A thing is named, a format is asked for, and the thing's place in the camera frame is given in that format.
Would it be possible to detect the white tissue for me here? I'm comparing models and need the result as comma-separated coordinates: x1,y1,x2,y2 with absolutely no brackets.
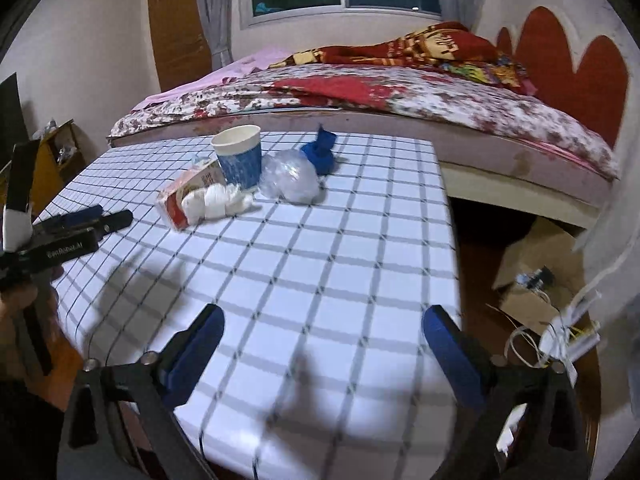
181,183,254,226

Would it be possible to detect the red white carton box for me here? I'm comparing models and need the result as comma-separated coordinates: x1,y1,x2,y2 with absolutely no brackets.
154,159,226,231

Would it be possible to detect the dark blue crumpled cloth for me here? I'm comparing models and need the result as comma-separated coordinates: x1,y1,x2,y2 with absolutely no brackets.
300,126,337,177

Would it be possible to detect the black television screen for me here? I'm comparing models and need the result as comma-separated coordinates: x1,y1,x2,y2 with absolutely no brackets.
0,74,29,168

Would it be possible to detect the red patterned blanket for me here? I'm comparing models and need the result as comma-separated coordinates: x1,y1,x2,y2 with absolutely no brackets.
271,22,537,96

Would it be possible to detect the grey left curtain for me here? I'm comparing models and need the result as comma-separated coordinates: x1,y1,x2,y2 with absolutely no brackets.
196,0,232,70

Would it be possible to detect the blue white paper cup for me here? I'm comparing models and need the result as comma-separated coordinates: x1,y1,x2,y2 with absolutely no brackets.
212,125,262,190

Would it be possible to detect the red scalloped headboard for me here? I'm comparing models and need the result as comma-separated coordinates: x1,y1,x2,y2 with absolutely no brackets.
497,6,629,148

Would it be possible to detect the bed with floral bedding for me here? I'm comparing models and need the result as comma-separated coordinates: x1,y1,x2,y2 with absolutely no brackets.
107,64,620,228

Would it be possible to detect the white wifi router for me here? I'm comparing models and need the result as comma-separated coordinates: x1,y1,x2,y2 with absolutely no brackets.
537,292,602,385

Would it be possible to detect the wooden side cabinet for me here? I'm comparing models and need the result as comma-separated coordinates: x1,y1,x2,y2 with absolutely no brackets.
1,119,87,217

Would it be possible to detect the white checkered tablecloth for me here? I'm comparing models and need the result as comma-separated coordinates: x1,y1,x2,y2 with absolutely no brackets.
46,133,460,479

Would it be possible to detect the brown cardboard box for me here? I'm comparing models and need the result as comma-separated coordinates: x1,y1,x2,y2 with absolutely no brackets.
492,218,585,335

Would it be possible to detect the brown wooden door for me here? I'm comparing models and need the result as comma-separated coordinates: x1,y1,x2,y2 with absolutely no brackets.
148,0,212,91

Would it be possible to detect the clear plastic bag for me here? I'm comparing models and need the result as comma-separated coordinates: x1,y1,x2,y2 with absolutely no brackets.
258,150,320,204

